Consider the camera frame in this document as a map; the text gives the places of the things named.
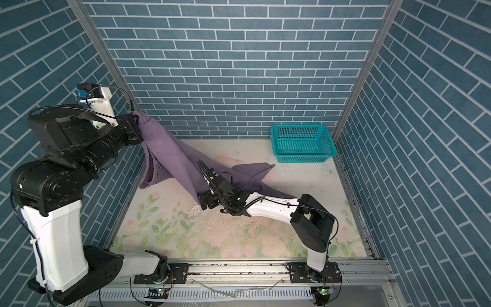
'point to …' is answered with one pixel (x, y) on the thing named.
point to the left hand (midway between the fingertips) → (140, 114)
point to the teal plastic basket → (302, 143)
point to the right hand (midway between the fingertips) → (204, 191)
